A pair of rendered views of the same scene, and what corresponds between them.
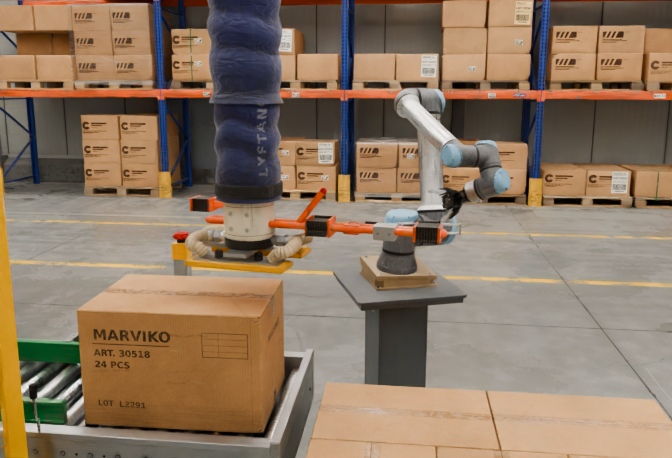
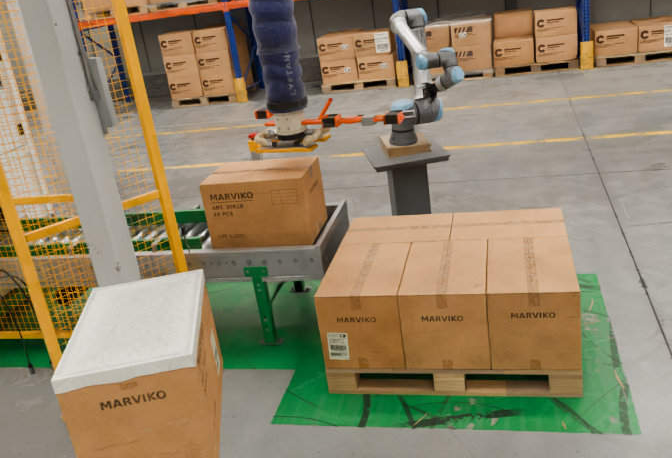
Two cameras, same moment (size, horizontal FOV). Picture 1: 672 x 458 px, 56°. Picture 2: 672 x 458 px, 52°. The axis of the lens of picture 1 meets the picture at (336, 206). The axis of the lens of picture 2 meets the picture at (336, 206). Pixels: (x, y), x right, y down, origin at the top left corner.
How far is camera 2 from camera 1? 1.69 m
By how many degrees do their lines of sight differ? 13
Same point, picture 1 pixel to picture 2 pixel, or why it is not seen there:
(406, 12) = not seen: outside the picture
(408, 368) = (418, 209)
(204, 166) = not seen: hidden behind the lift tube
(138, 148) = (212, 59)
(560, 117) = not seen: outside the picture
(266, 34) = (283, 10)
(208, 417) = (280, 238)
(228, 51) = (262, 24)
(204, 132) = not seen: hidden behind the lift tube
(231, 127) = (270, 68)
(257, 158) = (288, 85)
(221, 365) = (283, 208)
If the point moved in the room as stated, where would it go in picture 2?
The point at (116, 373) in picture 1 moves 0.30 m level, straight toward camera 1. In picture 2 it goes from (226, 218) to (231, 236)
